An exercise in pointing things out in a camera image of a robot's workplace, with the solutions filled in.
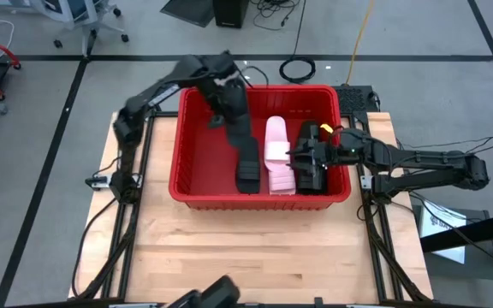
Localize long black cable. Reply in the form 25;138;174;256
71;198;117;299

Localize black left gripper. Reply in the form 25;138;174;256
208;79;252;140

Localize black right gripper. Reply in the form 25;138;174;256
287;126;361;183

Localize black metal frame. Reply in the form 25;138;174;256
340;110;434;305
74;110;177;300

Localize coiled black cable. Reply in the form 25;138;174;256
278;56;317;85

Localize yellow cable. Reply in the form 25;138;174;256
345;0;376;86

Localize black computer tower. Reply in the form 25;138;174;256
211;0;251;29

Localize tangled black cables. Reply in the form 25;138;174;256
250;0;303;32

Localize black cable loop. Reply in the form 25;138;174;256
237;63;270;89

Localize red plastic bin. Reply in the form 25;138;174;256
168;84;353;211

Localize black vented box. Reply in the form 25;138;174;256
330;84;380;115

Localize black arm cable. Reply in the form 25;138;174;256
408;190;493;275

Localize white cable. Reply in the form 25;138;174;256
0;19;15;61

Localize black bar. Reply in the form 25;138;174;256
420;209;493;253

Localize dark grey floor mat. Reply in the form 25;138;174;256
160;0;216;28

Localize white office chair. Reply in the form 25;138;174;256
27;0;130;56

